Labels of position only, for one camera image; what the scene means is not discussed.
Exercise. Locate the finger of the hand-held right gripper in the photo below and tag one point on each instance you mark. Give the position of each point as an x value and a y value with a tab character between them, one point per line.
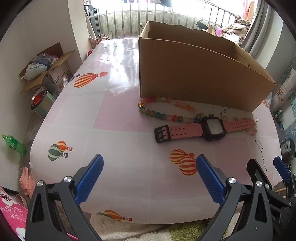
252	169
282	168

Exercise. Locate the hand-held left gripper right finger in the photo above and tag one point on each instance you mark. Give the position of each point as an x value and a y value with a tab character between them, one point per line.
210	180

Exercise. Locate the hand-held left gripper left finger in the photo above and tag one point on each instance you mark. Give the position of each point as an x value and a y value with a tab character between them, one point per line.
90	178

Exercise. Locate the digital wristwatch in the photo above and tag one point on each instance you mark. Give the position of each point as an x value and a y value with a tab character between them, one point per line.
185	132

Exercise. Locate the large cardboard box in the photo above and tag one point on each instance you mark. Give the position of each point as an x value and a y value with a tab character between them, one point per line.
196	76

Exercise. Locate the black round device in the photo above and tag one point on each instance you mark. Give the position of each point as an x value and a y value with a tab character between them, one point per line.
289	149

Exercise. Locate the balloon print tablecloth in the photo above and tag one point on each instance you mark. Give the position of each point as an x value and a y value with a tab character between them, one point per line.
115	139

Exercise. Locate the pink slipper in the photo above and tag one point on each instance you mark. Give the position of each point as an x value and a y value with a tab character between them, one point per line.
24	176
29	185

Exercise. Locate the fluffy rug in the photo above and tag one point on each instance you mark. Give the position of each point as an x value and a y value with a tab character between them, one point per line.
161	233

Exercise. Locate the green plastic bottle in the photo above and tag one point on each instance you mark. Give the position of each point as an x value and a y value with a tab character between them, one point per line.
13	144

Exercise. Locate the pink printed bag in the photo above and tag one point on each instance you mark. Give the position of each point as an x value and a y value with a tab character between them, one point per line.
13	215

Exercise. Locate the metal bowl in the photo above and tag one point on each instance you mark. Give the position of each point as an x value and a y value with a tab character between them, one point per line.
38	98

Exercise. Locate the small open cardboard box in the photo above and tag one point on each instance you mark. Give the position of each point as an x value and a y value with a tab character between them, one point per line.
55	76

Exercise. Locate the white printed plastic bag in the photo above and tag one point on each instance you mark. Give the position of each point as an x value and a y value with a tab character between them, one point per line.
34	70

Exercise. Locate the pile of bedding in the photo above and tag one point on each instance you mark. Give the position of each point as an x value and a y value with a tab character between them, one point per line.
235	29

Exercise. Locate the grey curtain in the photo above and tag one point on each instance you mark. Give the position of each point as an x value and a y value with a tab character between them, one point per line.
256	25

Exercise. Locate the pink curtain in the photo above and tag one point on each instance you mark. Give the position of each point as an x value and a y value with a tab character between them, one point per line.
247	9

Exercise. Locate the metal balcony railing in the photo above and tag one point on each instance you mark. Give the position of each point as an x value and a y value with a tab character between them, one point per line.
129	23

